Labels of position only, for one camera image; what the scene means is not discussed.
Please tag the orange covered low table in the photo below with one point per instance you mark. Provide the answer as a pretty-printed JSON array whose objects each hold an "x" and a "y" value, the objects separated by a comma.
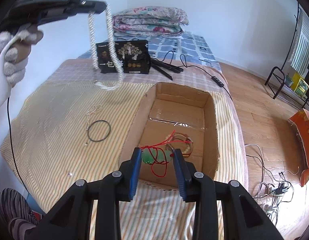
[{"x": 300, "y": 121}]

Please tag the small green pot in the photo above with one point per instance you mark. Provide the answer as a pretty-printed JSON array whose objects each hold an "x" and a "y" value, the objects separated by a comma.
[{"x": 288, "y": 81}]

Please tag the blue checked bed sheet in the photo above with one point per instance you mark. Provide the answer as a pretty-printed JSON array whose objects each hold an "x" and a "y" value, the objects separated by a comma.
[{"x": 194, "y": 47}]

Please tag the gold wristwatch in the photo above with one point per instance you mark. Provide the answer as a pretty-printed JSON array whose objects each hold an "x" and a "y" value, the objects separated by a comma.
[{"x": 184, "y": 143}]

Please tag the pink checked bed sheet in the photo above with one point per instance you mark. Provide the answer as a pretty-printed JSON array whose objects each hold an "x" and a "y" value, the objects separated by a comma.
[{"x": 207, "y": 78}]

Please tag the dark bangle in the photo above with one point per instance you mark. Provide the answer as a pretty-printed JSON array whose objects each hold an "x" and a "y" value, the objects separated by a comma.
[{"x": 99, "y": 130}]

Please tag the folded floral quilt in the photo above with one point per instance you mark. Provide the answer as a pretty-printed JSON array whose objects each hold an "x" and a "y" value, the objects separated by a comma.
[{"x": 150, "y": 21}]

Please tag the striped trouser leg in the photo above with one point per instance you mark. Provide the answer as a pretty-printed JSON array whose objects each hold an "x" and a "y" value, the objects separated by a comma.
[{"x": 16, "y": 214}]

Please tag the black snack bag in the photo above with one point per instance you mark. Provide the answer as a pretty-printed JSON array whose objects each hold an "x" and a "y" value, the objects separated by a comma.
[{"x": 133, "y": 56}]

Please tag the open cardboard box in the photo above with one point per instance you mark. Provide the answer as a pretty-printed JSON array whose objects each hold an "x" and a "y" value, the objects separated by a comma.
[{"x": 171, "y": 117}]

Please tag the power strip with cables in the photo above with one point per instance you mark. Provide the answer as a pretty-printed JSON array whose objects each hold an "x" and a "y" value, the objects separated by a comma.
[{"x": 272, "y": 191}]

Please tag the black clothes rack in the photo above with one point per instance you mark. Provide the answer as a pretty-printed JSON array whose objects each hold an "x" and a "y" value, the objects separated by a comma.
[{"x": 276, "y": 79}]

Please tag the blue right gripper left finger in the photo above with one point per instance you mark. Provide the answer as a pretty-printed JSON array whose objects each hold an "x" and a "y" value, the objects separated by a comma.
[{"x": 133, "y": 171}]

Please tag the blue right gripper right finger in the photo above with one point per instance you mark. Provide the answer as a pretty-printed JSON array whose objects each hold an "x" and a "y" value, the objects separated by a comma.
[{"x": 180, "y": 169}]

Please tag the yellow striped towel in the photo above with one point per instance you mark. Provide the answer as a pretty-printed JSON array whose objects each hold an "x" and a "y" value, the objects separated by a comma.
[{"x": 49, "y": 137}]

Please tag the white gloved left hand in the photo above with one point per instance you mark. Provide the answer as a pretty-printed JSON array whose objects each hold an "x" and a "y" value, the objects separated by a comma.
[{"x": 14, "y": 53}]

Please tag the striped hanging cloth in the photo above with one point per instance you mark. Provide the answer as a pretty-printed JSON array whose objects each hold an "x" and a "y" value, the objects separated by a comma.
[{"x": 299, "y": 59}]

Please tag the green jade red cord pendant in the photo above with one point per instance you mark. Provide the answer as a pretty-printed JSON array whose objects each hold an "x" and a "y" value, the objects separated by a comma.
[{"x": 157, "y": 154}]

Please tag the yellow crate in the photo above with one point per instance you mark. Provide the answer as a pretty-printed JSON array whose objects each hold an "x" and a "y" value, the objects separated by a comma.
[{"x": 299, "y": 86}]

